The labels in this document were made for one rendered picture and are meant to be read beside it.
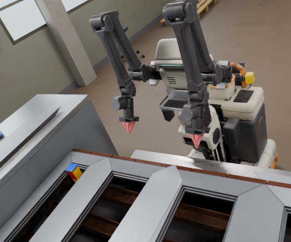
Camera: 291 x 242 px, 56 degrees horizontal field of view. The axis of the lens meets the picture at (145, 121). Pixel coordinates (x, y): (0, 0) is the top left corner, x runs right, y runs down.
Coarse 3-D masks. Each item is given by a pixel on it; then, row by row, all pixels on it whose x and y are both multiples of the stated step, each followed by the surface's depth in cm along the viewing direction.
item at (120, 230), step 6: (120, 228) 125; (114, 234) 123; (120, 234) 122; (126, 234) 121; (132, 234) 120; (138, 234) 119; (114, 240) 121; (120, 240) 120; (126, 240) 119; (132, 240) 118; (138, 240) 117; (144, 240) 116
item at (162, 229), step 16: (64, 176) 171; (112, 176) 157; (128, 176) 152; (48, 192) 162; (192, 192) 131; (208, 192) 127; (32, 208) 154; (176, 208) 127; (288, 208) 109; (80, 224) 137; (160, 224) 120; (64, 240) 131; (160, 240) 117; (224, 240) 107
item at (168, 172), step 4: (168, 168) 145; (156, 172) 145; (160, 172) 144; (164, 172) 143; (168, 172) 143; (172, 172) 142; (176, 172) 141; (168, 176) 140; (172, 176) 140; (176, 176) 139; (180, 176) 138
